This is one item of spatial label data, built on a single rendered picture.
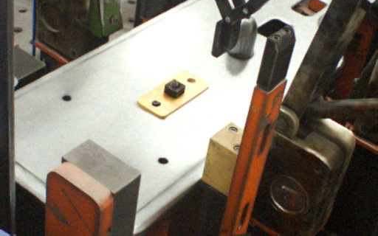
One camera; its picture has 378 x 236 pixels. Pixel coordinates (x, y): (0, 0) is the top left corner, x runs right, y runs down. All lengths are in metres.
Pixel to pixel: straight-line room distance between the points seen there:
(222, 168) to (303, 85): 0.10
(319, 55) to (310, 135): 0.09
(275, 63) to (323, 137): 0.17
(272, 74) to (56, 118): 0.27
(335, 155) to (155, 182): 0.17
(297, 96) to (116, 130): 0.19
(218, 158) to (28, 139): 0.19
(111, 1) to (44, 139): 0.23
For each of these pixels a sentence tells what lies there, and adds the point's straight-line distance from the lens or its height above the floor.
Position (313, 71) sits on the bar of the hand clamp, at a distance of 0.66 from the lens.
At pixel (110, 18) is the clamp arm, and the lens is 0.90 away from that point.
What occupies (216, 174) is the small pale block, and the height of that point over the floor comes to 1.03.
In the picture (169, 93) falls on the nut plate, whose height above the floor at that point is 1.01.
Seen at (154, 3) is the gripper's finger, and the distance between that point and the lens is 0.77.
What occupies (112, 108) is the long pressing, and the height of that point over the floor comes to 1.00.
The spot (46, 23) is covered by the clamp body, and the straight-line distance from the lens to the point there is 0.96.
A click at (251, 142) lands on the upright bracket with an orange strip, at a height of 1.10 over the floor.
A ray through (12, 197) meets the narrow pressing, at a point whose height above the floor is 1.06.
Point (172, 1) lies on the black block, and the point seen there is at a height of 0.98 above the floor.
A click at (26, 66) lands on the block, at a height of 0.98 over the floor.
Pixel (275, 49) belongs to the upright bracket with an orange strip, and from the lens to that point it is 0.55.
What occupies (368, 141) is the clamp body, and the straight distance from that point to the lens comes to 0.88.
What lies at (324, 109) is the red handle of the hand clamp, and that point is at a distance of 0.68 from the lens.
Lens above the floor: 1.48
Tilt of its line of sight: 38 degrees down
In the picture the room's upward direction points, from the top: 10 degrees clockwise
